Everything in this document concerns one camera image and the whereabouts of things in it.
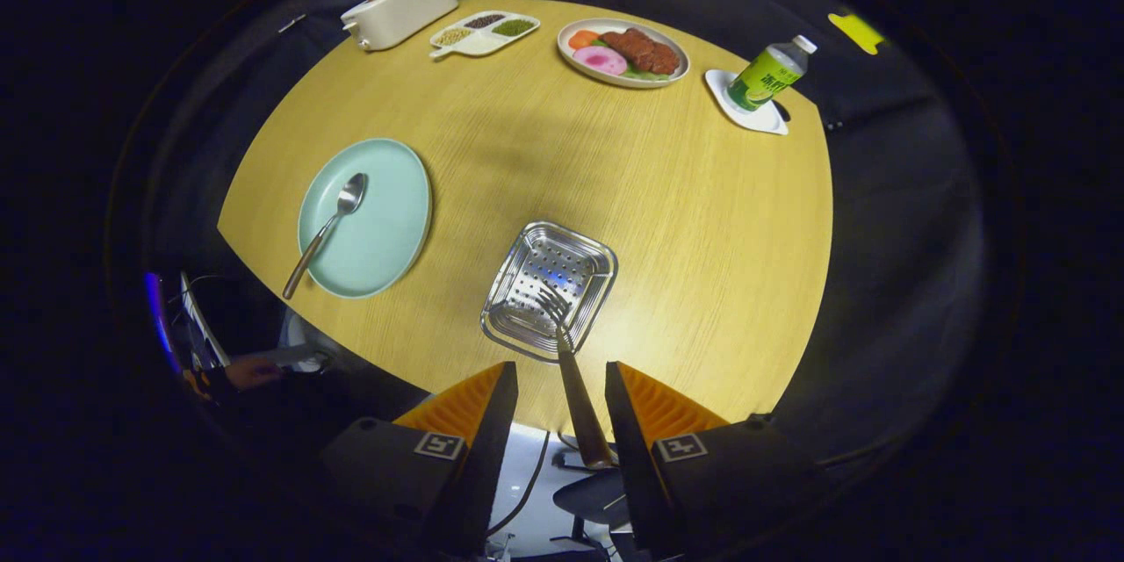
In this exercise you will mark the green label bottle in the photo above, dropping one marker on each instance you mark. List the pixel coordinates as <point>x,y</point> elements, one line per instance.
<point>764,77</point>

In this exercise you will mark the green lettuce leaf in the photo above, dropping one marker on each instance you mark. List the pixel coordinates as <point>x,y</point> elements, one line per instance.
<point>634,71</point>

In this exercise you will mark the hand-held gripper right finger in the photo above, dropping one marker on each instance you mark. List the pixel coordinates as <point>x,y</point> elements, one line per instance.
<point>634,465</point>

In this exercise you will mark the orange carrot slice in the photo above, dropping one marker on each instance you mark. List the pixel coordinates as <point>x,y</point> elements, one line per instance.
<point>583,39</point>

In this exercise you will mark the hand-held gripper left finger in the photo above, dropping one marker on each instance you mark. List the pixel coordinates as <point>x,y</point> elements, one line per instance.
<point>479,465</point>

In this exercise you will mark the green bean pile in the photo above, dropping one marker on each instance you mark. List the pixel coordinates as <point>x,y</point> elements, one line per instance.
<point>513,27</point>

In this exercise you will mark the metal spoon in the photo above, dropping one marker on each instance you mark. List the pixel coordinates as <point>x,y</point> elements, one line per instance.
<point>351,193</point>

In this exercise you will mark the yellow bean pile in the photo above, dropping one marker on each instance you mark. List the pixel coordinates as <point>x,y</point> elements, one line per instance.
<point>453,36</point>

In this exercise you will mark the perforated metal basket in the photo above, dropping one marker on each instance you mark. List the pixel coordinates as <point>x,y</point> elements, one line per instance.
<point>527,281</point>

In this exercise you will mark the cream white toaster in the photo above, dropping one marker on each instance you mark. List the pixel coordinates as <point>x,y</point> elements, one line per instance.
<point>404,13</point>

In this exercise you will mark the pink round food slice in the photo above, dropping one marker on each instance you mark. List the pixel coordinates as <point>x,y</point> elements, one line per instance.
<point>601,61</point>

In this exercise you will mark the metal fork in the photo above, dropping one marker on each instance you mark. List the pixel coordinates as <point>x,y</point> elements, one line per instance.
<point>580,404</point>

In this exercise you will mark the white divided tray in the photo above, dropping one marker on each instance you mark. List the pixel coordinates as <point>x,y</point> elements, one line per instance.
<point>479,42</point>

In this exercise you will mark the white square dish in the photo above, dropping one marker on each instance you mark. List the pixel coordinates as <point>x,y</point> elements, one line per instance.
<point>720,88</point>

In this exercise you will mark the brown meat slices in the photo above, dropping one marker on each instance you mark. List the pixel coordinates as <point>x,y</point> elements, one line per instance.
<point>641,51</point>

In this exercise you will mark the light green plate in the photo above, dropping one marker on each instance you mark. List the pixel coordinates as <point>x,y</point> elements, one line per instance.
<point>386,219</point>

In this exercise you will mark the white round food plate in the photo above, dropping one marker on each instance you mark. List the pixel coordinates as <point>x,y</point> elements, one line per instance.
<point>571,61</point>

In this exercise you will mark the black office chair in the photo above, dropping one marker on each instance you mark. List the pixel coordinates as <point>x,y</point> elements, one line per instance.
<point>597,499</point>

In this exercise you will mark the dark bean pile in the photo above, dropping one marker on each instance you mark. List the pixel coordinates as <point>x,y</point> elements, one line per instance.
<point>484,20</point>

